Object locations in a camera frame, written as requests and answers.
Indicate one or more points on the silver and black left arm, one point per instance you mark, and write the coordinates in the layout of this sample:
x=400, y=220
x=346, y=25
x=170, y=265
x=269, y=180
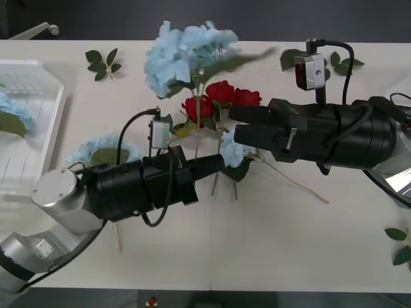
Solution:
x=57, y=195

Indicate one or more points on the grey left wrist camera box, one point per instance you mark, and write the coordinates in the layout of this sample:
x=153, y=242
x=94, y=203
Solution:
x=159, y=134

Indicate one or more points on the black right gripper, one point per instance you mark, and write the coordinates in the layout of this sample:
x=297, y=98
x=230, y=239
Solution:
x=305, y=128

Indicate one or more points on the small pale blue flower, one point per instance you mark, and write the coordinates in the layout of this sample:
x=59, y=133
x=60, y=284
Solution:
x=232, y=150

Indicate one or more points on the white chair base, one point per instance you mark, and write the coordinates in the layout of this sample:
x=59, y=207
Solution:
x=32, y=32

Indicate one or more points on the loose green leaf twig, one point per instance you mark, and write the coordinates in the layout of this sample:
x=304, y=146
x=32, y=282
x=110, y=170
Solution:
x=96, y=57
x=396, y=233
x=340, y=69

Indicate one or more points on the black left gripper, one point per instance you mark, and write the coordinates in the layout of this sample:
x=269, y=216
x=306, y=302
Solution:
x=167, y=186

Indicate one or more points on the large pale blue flower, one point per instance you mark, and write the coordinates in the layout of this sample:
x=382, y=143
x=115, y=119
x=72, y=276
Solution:
x=167, y=61

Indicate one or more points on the silver and black right arm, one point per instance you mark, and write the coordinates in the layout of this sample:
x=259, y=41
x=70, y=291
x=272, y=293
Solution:
x=369, y=138

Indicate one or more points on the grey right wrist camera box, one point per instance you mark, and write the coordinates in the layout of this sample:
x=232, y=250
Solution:
x=313, y=72

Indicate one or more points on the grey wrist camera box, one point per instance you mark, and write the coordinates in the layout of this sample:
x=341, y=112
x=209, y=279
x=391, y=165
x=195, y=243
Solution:
x=313, y=72
x=159, y=134

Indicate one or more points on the shallow white box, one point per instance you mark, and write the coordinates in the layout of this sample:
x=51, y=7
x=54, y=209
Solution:
x=38, y=96

